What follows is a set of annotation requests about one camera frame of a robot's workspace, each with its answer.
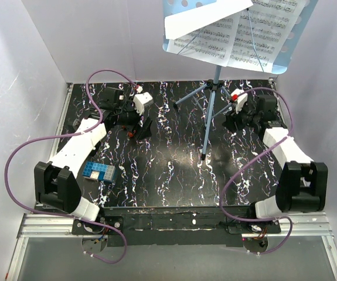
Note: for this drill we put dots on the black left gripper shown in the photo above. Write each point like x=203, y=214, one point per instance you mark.
x=139, y=123

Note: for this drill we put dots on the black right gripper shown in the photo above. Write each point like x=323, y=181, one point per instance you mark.
x=235, y=117

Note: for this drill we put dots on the white sheet music page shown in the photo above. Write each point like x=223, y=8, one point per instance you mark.
x=244, y=35

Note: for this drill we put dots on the white paper sheet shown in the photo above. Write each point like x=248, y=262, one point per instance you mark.
x=199, y=14

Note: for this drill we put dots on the blue music stand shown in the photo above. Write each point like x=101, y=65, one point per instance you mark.
x=215, y=58

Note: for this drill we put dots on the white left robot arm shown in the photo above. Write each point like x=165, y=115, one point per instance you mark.
x=55, y=181

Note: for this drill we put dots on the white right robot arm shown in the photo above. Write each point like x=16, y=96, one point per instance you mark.
x=303, y=182

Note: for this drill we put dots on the blue white brick block stack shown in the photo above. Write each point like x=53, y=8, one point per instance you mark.
x=99, y=172

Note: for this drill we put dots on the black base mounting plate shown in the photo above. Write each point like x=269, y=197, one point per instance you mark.
x=174, y=226

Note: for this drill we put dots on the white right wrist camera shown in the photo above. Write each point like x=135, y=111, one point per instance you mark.
x=238, y=99

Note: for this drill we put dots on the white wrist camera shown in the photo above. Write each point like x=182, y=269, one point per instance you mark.
x=238, y=99
x=142, y=101

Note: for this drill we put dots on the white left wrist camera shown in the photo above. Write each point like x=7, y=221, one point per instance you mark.
x=142, y=101

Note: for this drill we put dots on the aluminium rail frame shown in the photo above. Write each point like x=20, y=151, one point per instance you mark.
x=165, y=170

